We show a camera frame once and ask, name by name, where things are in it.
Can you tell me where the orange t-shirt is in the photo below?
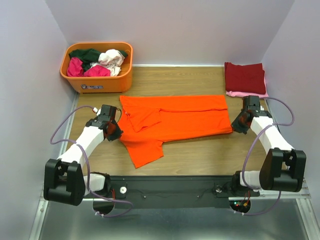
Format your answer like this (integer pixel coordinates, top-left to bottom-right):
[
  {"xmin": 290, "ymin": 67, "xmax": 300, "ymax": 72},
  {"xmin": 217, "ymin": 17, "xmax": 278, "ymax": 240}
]
[{"xmin": 118, "ymin": 95, "xmax": 233, "ymax": 168}]

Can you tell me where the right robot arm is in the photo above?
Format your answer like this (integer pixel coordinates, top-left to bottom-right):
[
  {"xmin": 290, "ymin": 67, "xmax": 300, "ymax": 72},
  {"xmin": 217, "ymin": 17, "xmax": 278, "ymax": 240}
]
[{"xmin": 230, "ymin": 95, "xmax": 307, "ymax": 195}]

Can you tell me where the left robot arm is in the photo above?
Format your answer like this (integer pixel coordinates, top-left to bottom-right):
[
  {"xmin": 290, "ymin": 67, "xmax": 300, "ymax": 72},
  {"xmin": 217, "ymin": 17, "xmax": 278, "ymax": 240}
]
[{"xmin": 43, "ymin": 104, "xmax": 123, "ymax": 206}]

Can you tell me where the folded pink t-shirt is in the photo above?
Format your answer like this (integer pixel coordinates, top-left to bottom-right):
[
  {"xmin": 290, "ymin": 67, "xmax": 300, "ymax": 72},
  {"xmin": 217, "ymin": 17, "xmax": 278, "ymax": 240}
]
[{"xmin": 225, "ymin": 77, "xmax": 269, "ymax": 98}]

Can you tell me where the folded dark red t-shirt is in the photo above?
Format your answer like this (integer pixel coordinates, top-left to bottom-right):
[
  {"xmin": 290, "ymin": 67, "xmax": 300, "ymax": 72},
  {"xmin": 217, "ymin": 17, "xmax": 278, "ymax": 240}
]
[{"xmin": 224, "ymin": 62, "xmax": 267, "ymax": 95}]

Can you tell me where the orange plastic laundry basket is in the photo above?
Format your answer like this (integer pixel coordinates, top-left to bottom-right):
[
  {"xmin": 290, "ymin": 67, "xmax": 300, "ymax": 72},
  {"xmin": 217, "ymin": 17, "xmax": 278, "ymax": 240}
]
[{"xmin": 60, "ymin": 41, "xmax": 134, "ymax": 94}]

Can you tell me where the magenta garment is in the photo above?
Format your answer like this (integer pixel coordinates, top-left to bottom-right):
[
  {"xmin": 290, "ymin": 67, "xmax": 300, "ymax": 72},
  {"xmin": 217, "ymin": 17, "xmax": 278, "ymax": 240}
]
[{"xmin": 66, "ymin": 57, "xmax": 111, "ymax": 77}]

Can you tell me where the pale pink garment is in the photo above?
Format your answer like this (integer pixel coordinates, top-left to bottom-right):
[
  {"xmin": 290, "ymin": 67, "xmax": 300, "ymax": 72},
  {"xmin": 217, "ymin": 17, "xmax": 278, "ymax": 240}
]
[{"xmin": 89, "ymin": 49, "xmax": 128, "ymax": 77}]

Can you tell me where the dark green garment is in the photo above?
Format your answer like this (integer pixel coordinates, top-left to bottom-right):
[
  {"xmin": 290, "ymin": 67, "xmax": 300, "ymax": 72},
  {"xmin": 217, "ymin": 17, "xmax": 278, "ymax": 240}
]
[{"xmin": 68, "ymin": 48, "xmax": 129, "ymax": 73}]

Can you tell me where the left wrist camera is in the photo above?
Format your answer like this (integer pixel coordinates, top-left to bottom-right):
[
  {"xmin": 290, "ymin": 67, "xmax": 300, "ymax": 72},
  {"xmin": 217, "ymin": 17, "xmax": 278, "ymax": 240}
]
[{"xmin": 92, "ymin": 107, "xmax": 101, "ymax": 116}]

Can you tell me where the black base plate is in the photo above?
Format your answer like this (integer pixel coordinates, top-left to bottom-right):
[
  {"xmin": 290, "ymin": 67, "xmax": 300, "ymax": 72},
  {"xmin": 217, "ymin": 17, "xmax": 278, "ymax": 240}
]
[{"xmin": 110, "ymin": 175, "xmax": 260, "ymax": 209}]

